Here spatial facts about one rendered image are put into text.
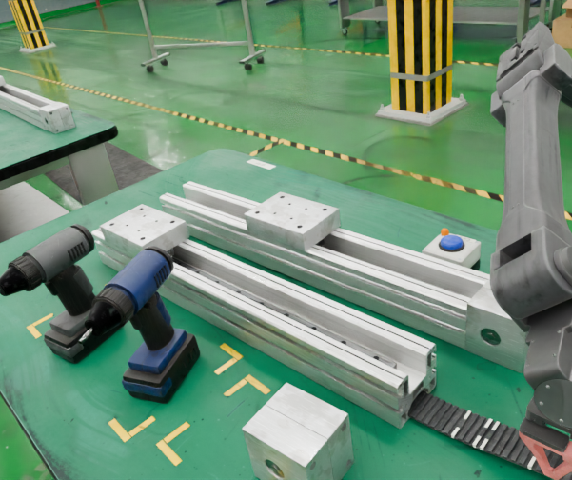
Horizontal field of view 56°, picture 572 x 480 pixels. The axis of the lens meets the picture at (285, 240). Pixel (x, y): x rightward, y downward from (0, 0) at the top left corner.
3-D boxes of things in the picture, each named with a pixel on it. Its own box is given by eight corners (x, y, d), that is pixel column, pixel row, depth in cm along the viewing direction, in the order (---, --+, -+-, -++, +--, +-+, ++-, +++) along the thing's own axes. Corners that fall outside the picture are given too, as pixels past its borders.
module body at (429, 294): (492, 316, 92) (496, 275, 88) (464, 350, 86) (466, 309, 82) (198, 210, 143) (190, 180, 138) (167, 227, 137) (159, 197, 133)
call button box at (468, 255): (480, 268, 104) (482, 239, 101) (456, 293, 98) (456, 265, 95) (442, 255, 109) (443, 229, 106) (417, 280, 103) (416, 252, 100)
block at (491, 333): (553, 328, 88) (560, 280, 83) (522, 373, 81) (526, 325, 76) (499, 309, 93) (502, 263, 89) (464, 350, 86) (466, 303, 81)
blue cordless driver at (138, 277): (206, 350, 95) (175, 245, 84) (143, 442, 80) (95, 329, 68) (168, 344, 98) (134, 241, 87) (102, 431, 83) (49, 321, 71)
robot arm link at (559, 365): (569, 237, 52) (496, 274, 58) (544, 309, 44) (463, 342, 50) (652, 330, 52) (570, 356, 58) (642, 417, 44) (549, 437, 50)
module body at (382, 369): (436, 385, 81) (436, 342, 77) (399, 430, 75) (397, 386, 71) (138, 243, 132) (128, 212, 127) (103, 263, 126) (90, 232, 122)
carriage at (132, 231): (193, 248, 114) (186, 220, 111) (150, 274, 108) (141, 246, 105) (149, 230, 125) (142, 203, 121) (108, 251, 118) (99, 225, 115)
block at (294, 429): (364, 449, 73) (359, 400, 68) (314, 516, 66) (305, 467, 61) (305, 417, 79) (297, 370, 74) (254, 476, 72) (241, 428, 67)
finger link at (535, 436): (512, 474, 62) (519, 419, 57) (536, 432, 66) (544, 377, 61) (576, 509, 58) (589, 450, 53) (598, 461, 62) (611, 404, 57)
